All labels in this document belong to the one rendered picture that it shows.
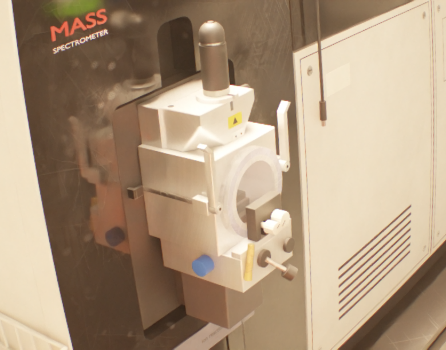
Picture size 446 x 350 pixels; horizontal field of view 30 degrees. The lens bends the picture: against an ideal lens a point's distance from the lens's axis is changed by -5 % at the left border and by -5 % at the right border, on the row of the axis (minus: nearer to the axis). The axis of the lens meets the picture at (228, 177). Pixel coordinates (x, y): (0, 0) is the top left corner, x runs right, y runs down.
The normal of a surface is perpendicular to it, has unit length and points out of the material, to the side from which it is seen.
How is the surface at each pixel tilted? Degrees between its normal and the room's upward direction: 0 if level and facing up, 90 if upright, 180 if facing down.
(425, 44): 90
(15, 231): 90
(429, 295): 0
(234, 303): 90
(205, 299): 90
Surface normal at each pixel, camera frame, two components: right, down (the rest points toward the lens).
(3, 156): -0.61, 0.37
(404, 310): -0.08, -0.91
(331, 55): 0.79, 0.18
